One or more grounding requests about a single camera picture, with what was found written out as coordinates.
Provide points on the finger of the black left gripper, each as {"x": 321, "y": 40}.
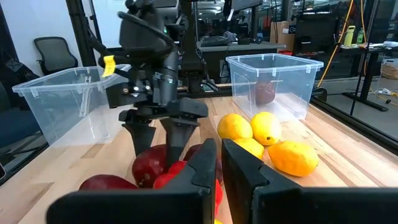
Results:
{"x": 141, "y": 137}
{"x": 177, "y": 137}

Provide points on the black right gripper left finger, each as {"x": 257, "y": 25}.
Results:
{"x": 140, "y": 208}

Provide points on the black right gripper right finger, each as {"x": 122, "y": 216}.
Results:
{"x": 311, "y": 208}

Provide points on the dark red round fruit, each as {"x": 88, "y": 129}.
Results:
{"x": 264, "y": 93}
{"x": 105, "y": 183}
{"x": 147, "y": 166}

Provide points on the red bell pepper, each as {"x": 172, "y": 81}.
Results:
{"x": 163, "y": 180}

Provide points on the yellow lemon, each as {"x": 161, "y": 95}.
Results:
{"x": 233, "y": 126}
{"x": 265, "y": 127}
{"x": 250, "y": 147}
{"x": 293, "y": 158}

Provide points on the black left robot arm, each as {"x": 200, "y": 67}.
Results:
{"x": 140, "y": 34}

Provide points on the black keyboard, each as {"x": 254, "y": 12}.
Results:
{"x": 214, "y": 41}

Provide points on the yellow tape tag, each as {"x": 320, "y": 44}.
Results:
{"x": 109, "y": 65}

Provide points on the yellow bell pepper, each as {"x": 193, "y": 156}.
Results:
{"x": 218, "y": 222}

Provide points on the grey desk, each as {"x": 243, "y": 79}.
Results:
{"x": 242, "y": 47}

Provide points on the clear plastic bin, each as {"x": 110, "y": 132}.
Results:
{"x": 295, "y": 84}
{"x": 62, "y": 102}

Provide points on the cardboard box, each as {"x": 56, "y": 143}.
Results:
{"x": 281, "y": 37}

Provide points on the black mesh office chair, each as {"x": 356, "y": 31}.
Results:
{"x": 56, "y": 53}

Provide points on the computer monitor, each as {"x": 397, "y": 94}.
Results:
{"x": 245, "y": 4}

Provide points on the dark blue chair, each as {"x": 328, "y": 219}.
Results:
{"x": 15, "y": 124}

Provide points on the black side table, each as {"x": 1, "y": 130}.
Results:
{"x": 370, "y": 71}

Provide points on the black cabinet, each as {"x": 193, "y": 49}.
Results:
{"x": 317, "y": 34}

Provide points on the wicker basket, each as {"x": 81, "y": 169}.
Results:
{"x": 390, "y": 71}

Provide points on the light green water bottle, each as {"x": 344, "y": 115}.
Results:
{"x": 349, "y": 37}

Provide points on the small green bottle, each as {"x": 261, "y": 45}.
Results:
{"x": 360, "y": 36}

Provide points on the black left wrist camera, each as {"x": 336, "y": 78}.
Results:
{"x": 124, "y": 93}

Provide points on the black vertical frame post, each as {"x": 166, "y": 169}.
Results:
{"x": 191, "y": 46}
{"x": 77, "y": 31}

